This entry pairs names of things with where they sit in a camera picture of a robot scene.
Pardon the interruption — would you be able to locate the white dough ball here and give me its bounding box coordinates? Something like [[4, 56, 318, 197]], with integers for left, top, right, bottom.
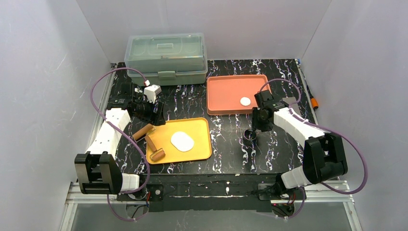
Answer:
[[170, 131, 195, 152]]

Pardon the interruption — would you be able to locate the wooden dough roller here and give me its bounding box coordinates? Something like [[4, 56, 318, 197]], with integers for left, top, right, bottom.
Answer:
[[132, 124, 166, 163]]

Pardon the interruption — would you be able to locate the metal scraper orange handle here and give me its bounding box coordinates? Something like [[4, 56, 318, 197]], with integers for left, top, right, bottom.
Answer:
[[282, 97, 301, 115]]

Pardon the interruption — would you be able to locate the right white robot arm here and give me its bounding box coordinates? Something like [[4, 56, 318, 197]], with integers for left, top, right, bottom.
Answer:
[[252, 90, 348, 192]]

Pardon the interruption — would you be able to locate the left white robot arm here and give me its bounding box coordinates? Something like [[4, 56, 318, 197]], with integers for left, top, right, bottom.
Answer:
[[75, 83, 166, 194]]

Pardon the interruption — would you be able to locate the flat round white wrapper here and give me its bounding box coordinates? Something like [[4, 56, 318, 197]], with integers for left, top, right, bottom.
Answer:
[[240, 97, 251, 107]]

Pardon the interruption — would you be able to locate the yellow plastic tray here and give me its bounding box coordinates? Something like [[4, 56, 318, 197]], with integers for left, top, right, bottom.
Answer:
[[146, 117, 212, 165]]

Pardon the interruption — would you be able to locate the orange-red plastic tray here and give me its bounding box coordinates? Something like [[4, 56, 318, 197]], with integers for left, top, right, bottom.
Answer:
[[206, 75, 268, 116]]

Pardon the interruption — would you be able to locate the orange black screwdriver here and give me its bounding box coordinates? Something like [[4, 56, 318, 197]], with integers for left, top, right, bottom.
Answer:
[[304, 77, 319, 111]]

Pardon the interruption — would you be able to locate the green plastic storage box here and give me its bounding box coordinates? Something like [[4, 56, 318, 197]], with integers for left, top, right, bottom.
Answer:
[[124, 33, 208, 86]]

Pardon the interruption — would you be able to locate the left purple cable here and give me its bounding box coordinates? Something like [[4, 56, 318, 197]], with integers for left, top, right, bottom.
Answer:
[[89, 67, 151, 222]]

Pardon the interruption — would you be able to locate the aluminium front frame rail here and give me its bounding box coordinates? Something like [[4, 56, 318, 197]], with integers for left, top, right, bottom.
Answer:
[[60, 183, 362, 231]]

